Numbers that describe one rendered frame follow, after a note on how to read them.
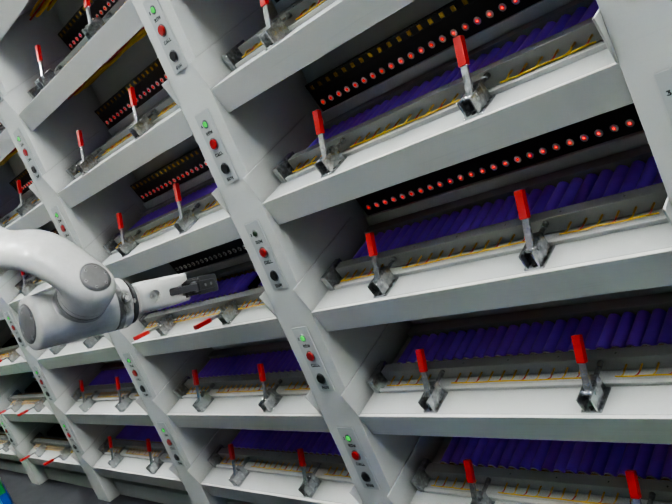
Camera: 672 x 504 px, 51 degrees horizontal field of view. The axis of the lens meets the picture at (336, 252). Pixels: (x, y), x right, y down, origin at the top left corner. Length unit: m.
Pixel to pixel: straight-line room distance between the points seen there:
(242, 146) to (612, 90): 0.60
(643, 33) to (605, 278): 0.26
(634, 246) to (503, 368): 0.32
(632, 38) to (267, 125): 0.64
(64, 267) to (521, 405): 0.67
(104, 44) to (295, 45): 0.49
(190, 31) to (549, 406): 0.76
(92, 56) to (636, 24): 0.99
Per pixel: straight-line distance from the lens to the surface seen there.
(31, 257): 1.10
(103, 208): 1.78
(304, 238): 1.17
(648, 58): 0.73
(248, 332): 1.33
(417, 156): 0.90
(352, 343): 1.21
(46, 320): 1.12
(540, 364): 1.01
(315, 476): 1.50
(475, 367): 1.08
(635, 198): 0.85
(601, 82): 0.76
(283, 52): 1.01
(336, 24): 0.93
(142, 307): 1.19
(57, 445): 2.87
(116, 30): 1.33
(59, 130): 1.80
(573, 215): 0.89
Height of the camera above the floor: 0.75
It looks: 8 degrees down
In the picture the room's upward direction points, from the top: 24 degrees counter-clockwise
